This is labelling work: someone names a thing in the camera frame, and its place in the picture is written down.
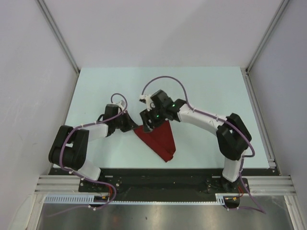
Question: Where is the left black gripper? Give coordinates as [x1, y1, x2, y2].
[113, 110, 139, 132]

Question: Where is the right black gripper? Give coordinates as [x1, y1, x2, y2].
[140, 105, 166, 133]

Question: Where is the red cloth napkin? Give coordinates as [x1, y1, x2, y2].
[134, 121, 176, 162]

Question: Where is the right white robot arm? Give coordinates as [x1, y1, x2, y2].
[139, 90, 251, 192]

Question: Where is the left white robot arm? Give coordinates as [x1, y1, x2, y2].
[48, 100, 138, 192]

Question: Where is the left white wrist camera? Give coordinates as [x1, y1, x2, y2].
[116, 100, 127, 111]

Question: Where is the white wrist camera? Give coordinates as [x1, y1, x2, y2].
[139, 94, 155, 111]
[116, 100, 127, 111]

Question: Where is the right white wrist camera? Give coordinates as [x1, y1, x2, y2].
[139, 94, 155, 111]

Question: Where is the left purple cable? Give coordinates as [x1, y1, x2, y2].
[47, 92, 129, 218]

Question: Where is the purple cable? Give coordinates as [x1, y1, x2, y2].
[47, 92, 129, 218]
[141, 75, 267, 214]

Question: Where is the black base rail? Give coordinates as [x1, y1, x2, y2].
[49, 167, 250, 202]

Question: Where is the white cable duct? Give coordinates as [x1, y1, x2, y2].
[45, 194, 241, 205]

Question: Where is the left aluminium frame post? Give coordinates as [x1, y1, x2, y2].
[35, 0, 81, 75]

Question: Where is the aluminium frame post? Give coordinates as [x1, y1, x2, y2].
[35, 0, 81, 75]
[245, 0, 291, 74]

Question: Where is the aluminium front frame rail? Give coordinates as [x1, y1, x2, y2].
[35, 175, 296, 196]

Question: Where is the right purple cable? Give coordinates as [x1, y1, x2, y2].
[141, 75, 267, 214]

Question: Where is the right aluminium frame post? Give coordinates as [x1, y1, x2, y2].
[245, 0, 291, 74]

